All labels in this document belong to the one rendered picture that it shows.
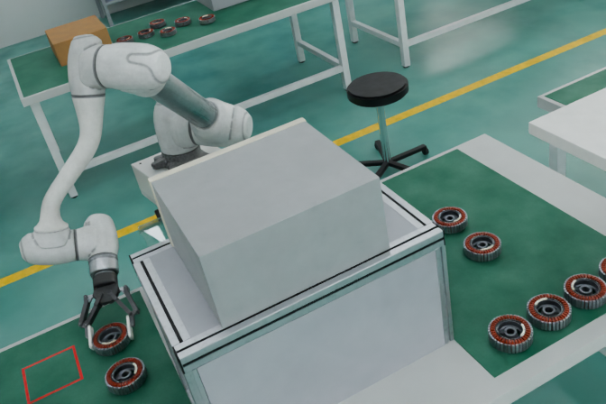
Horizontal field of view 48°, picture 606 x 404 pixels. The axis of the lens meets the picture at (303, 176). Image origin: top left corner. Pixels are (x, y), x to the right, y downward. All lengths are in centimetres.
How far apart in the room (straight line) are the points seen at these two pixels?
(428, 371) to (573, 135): 70
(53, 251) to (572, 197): 167
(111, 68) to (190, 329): 86
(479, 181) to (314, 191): 109
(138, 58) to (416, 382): 117
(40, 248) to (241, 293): 92
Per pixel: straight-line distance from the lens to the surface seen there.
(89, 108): 215
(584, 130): 184
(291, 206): 145
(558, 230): 224
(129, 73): 202
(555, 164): 316
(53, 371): 218
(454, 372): 182
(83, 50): 213
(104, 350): 211
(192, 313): 157
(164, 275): 171
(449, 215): 228
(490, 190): 242
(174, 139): 263
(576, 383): 280
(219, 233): 143
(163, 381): 198
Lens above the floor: 211
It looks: 31 degrees down
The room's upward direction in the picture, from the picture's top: 12 degrees counter-clockwise
